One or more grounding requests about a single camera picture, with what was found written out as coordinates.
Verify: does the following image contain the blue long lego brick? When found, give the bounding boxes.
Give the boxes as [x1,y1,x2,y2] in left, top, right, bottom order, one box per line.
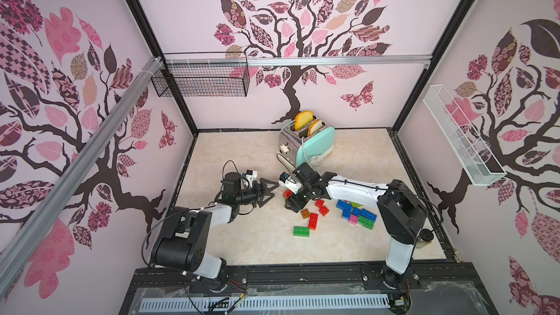
[360,209,377,222]

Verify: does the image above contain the small red lego brick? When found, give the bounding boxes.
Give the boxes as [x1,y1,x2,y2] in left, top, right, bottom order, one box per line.
[319,206,330,217]
[315,199,325,208]

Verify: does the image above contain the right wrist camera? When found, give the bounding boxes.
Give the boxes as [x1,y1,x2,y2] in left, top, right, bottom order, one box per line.
[279,172,302,194]

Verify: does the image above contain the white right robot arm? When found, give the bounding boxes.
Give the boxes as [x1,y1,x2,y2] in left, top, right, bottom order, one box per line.
[279,163,427,290]

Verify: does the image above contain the green lego brick right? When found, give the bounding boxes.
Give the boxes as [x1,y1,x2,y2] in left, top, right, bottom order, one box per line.
[357,216,375,230]

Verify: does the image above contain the aluminium rail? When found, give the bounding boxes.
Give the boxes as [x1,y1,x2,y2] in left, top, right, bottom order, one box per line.
[1,57,163,296]
[166,55,432,67]

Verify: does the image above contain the pink lego brick lower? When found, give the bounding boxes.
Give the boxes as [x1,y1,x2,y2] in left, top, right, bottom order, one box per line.
[349,214,360,226]

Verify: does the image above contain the black wire basket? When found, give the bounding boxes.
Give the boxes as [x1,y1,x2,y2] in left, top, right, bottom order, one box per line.
[152,50,250,97]

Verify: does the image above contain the blue lego brick left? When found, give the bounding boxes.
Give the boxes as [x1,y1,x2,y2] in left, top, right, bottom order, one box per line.
[335,200,353,211]

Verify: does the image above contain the toast slice left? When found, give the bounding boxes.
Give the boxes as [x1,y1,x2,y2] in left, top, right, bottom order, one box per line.
[294,111,314,131]

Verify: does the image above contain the toast slice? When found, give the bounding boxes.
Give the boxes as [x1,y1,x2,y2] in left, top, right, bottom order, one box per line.
[307,119,325,137]
[294,111,314,131]

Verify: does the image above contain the mint and cream toaster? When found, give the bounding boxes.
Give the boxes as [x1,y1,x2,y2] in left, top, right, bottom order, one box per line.
[277,121,335,167]

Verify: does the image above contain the green long lego brick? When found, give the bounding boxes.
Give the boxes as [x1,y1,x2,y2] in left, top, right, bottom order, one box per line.
[293,226,311,238]

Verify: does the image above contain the blue small lego brick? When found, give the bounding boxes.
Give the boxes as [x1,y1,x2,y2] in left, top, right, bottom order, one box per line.
[341,210,351,220]

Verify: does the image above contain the white wire shelf basket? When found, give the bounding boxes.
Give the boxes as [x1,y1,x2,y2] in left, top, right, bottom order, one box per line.
[423,85,507,186]

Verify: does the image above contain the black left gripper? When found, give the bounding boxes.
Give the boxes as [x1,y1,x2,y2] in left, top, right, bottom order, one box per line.
[235,178,279,208]

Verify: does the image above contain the toast slice right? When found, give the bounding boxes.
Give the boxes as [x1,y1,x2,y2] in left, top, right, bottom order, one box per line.
[307,119,325,137]

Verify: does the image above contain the white slotted cable duct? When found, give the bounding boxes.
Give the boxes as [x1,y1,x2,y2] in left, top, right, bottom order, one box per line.
[137,294,390,314]

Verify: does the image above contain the aluminium rail left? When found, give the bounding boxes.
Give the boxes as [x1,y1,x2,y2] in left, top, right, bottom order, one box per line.
[1,57,163,296]

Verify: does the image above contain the brown small lego brick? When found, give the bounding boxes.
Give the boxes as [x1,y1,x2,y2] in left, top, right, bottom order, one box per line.
[300,209,311,219]

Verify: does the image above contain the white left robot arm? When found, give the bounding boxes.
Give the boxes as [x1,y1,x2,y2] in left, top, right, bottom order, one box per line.
[149,173,279,291]

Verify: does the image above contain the aluminium rail back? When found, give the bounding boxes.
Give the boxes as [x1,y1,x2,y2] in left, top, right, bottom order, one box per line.
[166,55,432,67]

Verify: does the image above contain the red long lego brick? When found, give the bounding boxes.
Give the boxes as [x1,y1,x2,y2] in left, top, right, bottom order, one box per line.
[283,190,293,199]
[308,213,319,230]

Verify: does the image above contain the red long lego brick upright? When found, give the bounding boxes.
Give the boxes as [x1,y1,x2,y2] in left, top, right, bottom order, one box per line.
[308,213,319,230]

